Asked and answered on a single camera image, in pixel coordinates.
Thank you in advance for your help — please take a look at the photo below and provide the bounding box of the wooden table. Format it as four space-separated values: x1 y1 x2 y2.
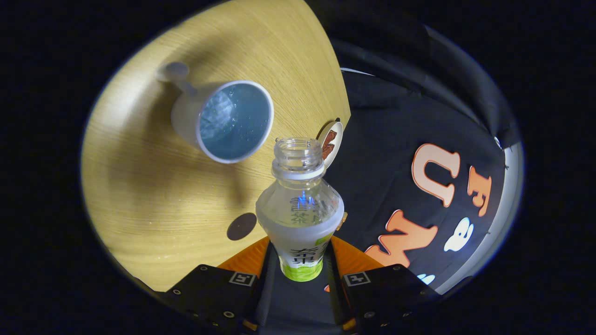
81 0 352 293

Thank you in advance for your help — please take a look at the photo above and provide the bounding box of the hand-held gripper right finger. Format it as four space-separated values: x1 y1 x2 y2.
328 236 441 331

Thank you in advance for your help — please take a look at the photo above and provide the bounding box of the round white plate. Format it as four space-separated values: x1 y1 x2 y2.
317 120 344 169

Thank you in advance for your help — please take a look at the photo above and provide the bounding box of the clear juice bottle green label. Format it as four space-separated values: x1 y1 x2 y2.
255 137 345 282

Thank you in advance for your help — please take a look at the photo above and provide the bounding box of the dark brown round coaster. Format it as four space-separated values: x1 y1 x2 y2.
227 213 257 241

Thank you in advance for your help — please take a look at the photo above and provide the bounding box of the white cup with handle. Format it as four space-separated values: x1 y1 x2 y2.
156 62 275 164

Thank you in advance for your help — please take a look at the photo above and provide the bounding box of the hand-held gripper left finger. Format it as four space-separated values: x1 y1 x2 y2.
161 236 272 334

